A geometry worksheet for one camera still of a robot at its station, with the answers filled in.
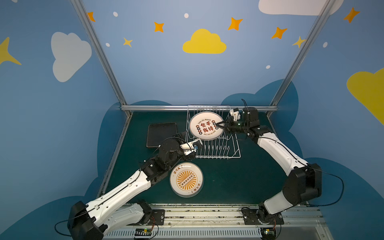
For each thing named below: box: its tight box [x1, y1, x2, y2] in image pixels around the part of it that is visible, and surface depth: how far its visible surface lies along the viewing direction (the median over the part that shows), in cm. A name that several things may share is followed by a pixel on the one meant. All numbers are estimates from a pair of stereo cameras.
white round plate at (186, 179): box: [169, 162, 204, 198], surface depth 87 cm
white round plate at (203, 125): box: [189, 111, 224, 141], surface depth 83 cm
